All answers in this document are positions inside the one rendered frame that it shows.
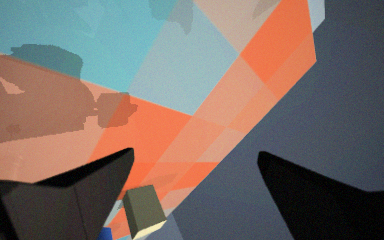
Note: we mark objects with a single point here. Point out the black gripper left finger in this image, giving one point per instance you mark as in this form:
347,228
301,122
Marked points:
72,205

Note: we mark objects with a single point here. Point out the blue short cylinder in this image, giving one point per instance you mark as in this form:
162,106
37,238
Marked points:
105,234

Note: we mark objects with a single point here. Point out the cream rectangular block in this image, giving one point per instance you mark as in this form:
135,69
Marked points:
143,211

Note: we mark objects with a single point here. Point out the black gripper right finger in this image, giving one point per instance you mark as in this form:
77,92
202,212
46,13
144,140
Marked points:
316,207

